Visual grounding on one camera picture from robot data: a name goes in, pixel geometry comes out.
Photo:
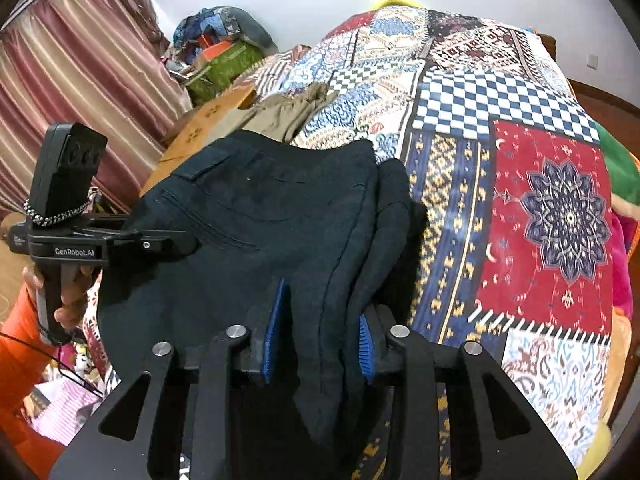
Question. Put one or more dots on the green orange blanket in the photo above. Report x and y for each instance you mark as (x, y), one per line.
(623, 172)

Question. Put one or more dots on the orange left sleeve forearm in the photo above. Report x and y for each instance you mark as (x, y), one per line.
(23, 360)

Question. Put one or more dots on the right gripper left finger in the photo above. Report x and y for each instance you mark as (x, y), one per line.
(180, 411)

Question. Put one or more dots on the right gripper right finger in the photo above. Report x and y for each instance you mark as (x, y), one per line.
(494, 432)

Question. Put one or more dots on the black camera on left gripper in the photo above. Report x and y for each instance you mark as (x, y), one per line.
(68, 160)

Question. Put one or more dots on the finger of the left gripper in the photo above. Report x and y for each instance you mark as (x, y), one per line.
(155, 244)

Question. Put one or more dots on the person's left hand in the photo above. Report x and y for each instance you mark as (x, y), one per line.
(73, 295)

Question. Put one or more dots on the dark navy pants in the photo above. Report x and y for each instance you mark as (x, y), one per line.
(337, 227)

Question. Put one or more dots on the pink striped curtain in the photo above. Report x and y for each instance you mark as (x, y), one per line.
(91, 61)

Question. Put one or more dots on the colourful patchwork bed quilt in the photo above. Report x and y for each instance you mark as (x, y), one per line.
(517, 248)

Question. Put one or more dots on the folded khaki pants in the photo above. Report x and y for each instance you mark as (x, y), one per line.
(279, 117)

